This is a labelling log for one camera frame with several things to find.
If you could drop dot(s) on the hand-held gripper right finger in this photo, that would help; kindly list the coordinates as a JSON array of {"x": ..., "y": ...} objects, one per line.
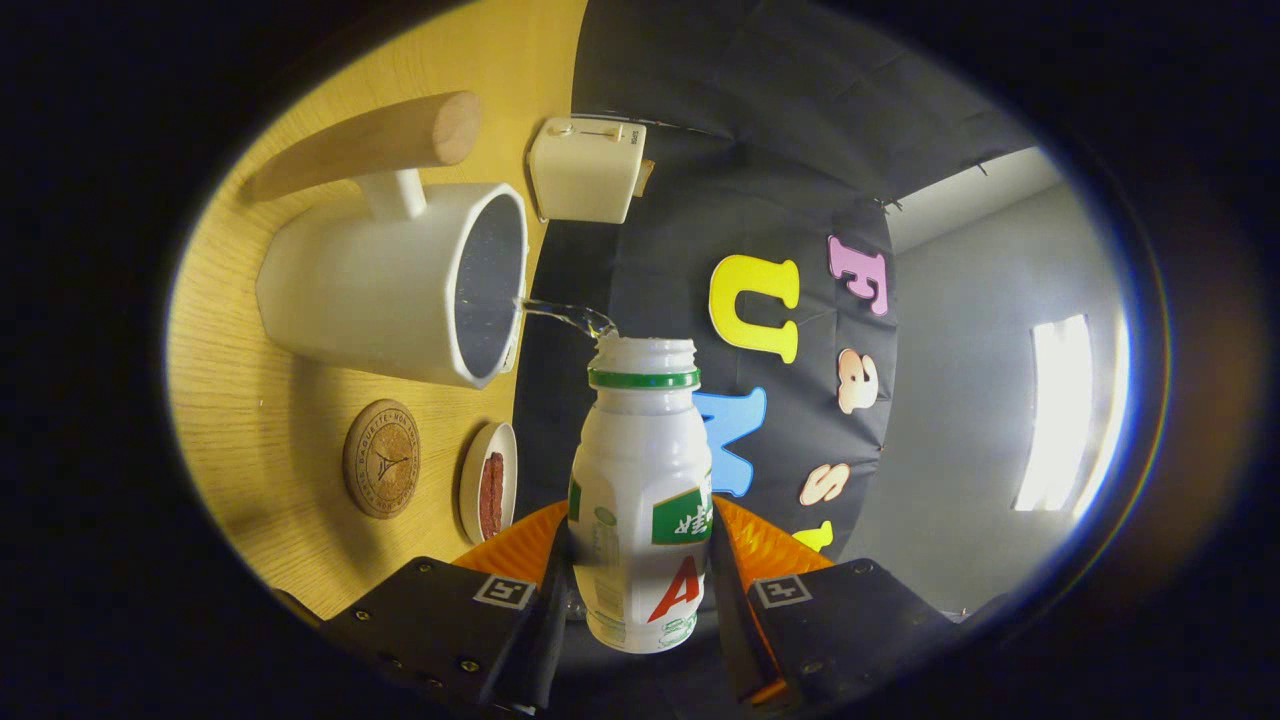
[{"x": 850, "y": 630}]

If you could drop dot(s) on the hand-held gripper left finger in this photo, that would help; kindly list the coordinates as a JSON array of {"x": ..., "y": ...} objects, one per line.
[{"x": 440, "y": 620}]

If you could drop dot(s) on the round cork coaster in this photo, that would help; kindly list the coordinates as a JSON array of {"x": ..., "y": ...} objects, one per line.
[{"x": 381, "y": 460}]

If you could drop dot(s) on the white juice bottle green label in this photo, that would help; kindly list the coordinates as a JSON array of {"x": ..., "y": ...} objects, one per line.
[{"x": 640, "y": 470}]

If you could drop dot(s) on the clear juice stream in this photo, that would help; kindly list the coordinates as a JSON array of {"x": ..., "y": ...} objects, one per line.
[{"x": 565, "y": 314}]

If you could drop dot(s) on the reddish brown meat slice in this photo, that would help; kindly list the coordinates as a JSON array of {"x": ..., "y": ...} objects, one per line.
[{"x": 491, "y": 495}]

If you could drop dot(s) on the white round plate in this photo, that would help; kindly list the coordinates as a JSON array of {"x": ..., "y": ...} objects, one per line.
[{"x": 472, "y": 480}]

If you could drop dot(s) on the wooden table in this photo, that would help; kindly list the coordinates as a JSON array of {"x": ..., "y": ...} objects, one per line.
[{"x": 250, "y": 450}]

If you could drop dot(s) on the black backdrop cloth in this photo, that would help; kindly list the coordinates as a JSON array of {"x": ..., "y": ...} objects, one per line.
[{"x": 660, "y": 260}]

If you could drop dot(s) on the cream toaster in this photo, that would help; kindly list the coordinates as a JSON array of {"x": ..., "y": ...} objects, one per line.
[{"x": 585, "y": 175}]

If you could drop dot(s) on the toast slice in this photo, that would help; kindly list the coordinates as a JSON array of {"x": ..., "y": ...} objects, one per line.
[{"x": 645, "y": 178}]

